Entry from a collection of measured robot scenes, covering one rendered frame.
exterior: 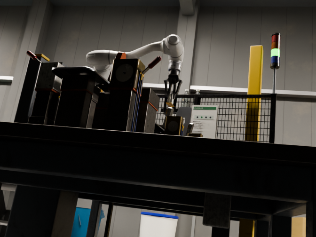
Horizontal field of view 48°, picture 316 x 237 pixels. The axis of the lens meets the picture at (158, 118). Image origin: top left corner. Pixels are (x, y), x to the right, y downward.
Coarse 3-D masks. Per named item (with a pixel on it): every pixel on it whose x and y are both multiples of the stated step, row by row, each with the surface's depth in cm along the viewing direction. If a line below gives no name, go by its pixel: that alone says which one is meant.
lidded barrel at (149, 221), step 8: (144, 216) 430; (152, 216) 423; (160, 216) 422; (168, 216) 424; (176, 216) 435; (144, 224) 427; (152, 224) 421; (160, 224) 420; (168, 224) 423; (176, 224) 437; (144, 232) 424; (152, 232) 419; (160, 232) 418; (168, 232) 422
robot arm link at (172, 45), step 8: (168, 40) 229; (176, 40) 228; (144, 48) 241; (152, 48) 238; (160, 48) 236; (168, 48) 232; (176, 48) 231; (112, 56) 253; (128, 56) 252; (136, 56) 249; (176, 56) 241
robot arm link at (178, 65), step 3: (171, 63) 246; (174, 63) 245; (177, 63) 245; (180, 63) 247; (168, 66) 248; (171, 66) 245; (174, 66) 245; (177, 66) 245; (180, 66) 247; (168, 69) 247; (171, 69) 246; (174, 69) 245; (177, 69) 245; (180, 69) 247
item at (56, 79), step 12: (48, 72) 146; (36, 84) 147; (48, 84) 145; (60, 84) 148; (36, 96) 146; (48, 96) 143; (36, 108) 144; (48, 108) 143; (36, 120) 141; (48, 120) 142
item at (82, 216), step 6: (78, 210) 487; (84, 210) 485; (102, 210) 499; (78, 216) 485; (84, 216) 484; (102, 216) 499; (78, 222) 483; (84, 222) 482; (72, 228) 486; (78, 228) 481; (84, 228) 481; (72, 234) 483; (78, 234) 480; (84, 234) 480
